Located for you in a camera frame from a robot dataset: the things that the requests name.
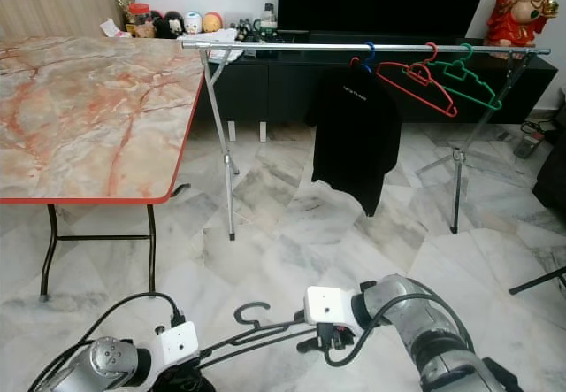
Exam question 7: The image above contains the black plastic hanger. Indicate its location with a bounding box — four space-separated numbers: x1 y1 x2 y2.
196 301 315 371

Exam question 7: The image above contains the blue plastic hanger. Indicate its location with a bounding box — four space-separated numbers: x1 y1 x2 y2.
351 42 378 73

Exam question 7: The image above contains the red plastic hanger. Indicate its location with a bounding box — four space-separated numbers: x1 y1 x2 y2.
374 42 459 119

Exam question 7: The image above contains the green plastic hanger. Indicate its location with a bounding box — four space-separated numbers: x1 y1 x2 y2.
429 42 505 111

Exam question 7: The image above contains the black t-shirt white print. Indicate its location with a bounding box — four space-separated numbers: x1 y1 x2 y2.
305 60 402 216

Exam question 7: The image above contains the black folding chair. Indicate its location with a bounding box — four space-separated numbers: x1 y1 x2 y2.
509 266 566 296

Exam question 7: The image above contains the black TV console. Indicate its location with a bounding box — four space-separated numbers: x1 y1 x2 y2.
196 34 562 141

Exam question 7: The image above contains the silver metal clothes rack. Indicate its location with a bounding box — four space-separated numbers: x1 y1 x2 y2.
180 40 552 241

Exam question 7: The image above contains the floor power strip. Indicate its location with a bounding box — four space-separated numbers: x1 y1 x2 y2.
517 119 556 158

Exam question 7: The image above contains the white crumpled cloth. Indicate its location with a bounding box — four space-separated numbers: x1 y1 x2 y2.
181 34 244 63

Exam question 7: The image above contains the marble top folding table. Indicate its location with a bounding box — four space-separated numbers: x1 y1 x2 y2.
0 35 205 303

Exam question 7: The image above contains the small dark metal figurine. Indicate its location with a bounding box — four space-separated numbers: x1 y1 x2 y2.
233 18 259 42

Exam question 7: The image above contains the clear plastic bottle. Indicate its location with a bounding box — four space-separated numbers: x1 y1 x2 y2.
258 3 278 41

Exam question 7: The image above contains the orange round doll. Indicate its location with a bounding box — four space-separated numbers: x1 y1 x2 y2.
201 11 222 33

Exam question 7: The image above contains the white round doll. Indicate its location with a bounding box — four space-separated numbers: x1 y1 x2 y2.
182 11 203 35

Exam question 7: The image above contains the black white-faced plush doll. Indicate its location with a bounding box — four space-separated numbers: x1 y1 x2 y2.
164 11 184 38

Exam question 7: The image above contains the black flat television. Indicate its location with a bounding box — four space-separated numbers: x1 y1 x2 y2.
277 0 494 36

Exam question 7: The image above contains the pink white packet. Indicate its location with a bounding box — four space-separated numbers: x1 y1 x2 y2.
99 19 127 39

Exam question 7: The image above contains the red gold buddha statue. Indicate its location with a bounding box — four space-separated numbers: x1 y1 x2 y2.
485 0 560 46

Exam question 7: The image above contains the light wooden cabinet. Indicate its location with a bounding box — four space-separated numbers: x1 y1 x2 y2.
0 0 123 39

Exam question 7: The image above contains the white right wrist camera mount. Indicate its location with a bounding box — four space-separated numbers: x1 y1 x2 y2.
304 286 359 328

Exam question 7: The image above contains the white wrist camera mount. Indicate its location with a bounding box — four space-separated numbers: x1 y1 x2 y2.
304 286 359 328
159 321 202 375

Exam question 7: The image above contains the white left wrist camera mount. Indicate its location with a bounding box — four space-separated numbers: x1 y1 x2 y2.
159 321 202 375

